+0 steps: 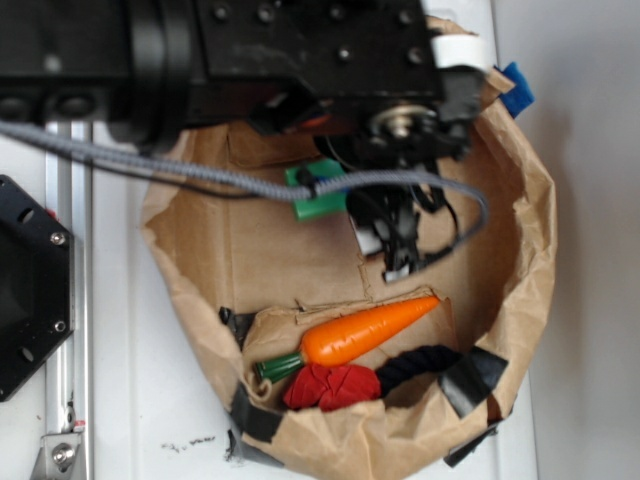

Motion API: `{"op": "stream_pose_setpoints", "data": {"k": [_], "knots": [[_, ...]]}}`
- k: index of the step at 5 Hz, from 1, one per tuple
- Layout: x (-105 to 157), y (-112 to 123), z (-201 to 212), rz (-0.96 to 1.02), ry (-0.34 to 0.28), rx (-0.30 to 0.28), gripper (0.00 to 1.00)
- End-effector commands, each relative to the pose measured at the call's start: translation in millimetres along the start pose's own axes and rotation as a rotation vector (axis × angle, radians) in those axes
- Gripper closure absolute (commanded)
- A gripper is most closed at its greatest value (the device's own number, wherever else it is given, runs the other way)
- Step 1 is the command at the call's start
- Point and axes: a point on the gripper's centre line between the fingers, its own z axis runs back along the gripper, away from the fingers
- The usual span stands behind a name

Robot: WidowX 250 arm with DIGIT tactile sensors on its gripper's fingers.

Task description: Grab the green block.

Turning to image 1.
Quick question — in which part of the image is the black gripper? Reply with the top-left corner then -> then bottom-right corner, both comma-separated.
192,1 -> 491,256

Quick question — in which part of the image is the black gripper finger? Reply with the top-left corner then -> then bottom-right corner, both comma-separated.
383,186 -> 420,283

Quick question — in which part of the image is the green rectangular block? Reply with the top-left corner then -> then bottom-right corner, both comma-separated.
285,158 -> 347,221

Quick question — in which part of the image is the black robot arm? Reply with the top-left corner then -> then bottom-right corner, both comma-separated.
1,1 -> 490,281

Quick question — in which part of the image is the orange plastic carrot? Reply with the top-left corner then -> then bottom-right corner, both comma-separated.
255,296 -> 440,383

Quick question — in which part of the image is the brown paper bag bin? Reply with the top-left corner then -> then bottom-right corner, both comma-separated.
142,71 -> 558,479

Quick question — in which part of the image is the blue tape right strip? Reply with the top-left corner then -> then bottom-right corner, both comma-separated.
499,62 -> 536,118

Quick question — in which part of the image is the red crumpled cloth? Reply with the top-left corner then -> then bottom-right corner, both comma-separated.
283,364 -> 382,412

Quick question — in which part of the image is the white cutting board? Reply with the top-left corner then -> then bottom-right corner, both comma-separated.
91,0 -> 540,480

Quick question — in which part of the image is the grey braided cable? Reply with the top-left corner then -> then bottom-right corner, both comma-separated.
0,121 -> 490,262

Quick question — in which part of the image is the dark navy rope piece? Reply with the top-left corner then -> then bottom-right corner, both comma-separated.
375,344 -> 464,395

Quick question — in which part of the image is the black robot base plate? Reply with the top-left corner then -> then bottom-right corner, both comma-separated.
1,175 -> 72,402

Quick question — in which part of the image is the aluminium extrusion rail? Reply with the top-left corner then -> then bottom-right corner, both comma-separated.
42,121 -> 94,480

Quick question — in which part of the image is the metal corner bracket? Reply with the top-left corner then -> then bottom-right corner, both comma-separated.
30,432 -> 83,480

